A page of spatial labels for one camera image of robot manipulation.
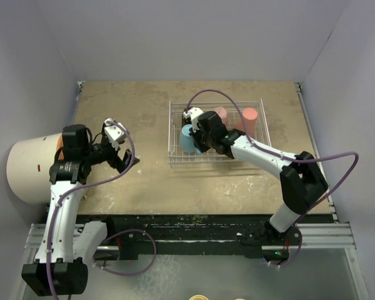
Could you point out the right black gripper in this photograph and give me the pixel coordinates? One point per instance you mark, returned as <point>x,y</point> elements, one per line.
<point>202,147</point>

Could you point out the large cream cylindrical bucket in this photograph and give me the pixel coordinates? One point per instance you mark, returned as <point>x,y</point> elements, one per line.
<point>27,168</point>

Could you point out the black hexagonal ceramic mug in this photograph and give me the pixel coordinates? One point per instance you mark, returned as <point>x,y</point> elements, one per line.
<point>186,119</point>

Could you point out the light blue ceramic mug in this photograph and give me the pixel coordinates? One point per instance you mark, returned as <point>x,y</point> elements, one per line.
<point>186,141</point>

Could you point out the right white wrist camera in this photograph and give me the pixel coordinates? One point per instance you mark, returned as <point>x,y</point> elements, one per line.
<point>194,112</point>

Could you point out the right aluminium table rail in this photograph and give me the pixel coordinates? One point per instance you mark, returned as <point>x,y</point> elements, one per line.
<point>329,199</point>

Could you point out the aluminium front frame rail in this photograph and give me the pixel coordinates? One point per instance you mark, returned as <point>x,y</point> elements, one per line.
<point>312,236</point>

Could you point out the white wire dish rack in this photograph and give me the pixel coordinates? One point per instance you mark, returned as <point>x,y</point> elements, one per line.
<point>230,136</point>

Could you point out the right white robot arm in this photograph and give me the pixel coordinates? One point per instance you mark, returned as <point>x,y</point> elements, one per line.
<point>302,182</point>

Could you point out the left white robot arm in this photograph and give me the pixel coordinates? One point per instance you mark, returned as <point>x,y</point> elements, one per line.
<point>60,266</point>

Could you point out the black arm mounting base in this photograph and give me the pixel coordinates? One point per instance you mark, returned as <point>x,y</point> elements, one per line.
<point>128,237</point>

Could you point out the pink cup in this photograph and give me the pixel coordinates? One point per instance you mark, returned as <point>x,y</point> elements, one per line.
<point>223,114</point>

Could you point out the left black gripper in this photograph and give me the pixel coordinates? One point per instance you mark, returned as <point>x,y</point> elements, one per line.
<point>114,160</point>

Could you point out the salmon tall tumbler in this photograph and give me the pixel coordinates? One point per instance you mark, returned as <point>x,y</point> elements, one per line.
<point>250,116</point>

